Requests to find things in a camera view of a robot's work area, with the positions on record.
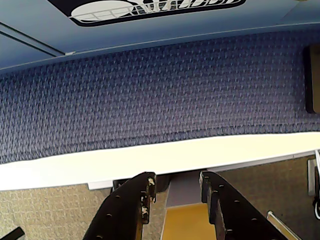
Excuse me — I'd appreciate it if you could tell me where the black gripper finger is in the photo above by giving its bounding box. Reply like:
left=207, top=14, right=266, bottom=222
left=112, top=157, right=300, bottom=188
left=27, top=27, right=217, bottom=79
left=199, top=170, right=288, bottom=240
left=82, top=171, right=157, bottom=240

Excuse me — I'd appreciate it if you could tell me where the white counter edge board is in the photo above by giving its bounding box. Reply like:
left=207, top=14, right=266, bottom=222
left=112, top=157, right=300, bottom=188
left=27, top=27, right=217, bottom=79
left=0, top=131, right=320, bottom=193

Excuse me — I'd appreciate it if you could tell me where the silver metal rod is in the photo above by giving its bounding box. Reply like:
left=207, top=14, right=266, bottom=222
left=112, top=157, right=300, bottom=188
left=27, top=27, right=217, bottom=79
left=266, top=210, right=302, bottom=240

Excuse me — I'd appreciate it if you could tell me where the yellow flat board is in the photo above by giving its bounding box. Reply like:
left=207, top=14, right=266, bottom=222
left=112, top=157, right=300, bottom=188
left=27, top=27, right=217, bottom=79
left=163, top=202, right=210, bottom=240

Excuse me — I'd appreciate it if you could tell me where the grey small box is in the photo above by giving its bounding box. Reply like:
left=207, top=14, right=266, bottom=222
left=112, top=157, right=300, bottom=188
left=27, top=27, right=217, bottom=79
left=306, top=158, right=319, bottom=196

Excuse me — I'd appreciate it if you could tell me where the blue woven fabric panel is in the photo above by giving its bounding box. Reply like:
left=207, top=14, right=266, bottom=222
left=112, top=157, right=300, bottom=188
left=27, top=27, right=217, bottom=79
left=0, top=31, right=320, bottom=165

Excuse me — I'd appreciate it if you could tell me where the black block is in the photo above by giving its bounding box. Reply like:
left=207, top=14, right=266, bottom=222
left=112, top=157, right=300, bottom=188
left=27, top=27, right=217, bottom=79
left=0, top=226, right=25, bottom=240

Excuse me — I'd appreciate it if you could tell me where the dark framed tan panel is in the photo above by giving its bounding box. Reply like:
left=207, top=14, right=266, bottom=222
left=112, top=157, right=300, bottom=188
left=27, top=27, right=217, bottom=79
left=302, top=43, right=320, bottom=115

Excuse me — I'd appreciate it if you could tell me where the black and white logo sign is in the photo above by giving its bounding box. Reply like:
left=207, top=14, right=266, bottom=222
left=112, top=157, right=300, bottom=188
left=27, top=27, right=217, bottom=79
left=70, top=0, right=248, bottom=28

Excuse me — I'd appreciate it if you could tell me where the white cable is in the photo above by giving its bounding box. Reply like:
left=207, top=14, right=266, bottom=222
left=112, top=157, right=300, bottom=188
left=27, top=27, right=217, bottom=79
left=312, top=149, right=320, bottom=219

